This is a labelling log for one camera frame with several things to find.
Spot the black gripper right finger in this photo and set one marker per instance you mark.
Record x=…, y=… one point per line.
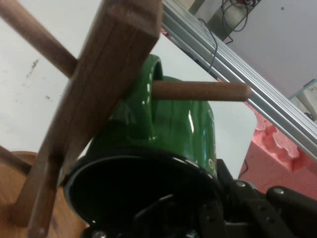
x=272, y=215

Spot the pink foam piece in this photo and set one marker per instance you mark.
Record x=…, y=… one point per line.
x=272, y=168

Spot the aluminium frame side rail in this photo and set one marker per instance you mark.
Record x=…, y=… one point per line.
x=247, y=74

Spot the pale green white box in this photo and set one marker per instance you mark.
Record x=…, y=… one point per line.
x=307, y=96

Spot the wooden mug tree stand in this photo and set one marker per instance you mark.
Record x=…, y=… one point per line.
x=111, y=62

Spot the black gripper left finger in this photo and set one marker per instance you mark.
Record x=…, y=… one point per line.
x=210, y=223

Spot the olive metal post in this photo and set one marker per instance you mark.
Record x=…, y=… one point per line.
x=210, y=19

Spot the green enamel mug white print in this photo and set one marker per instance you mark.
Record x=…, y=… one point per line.
x=173, y=129

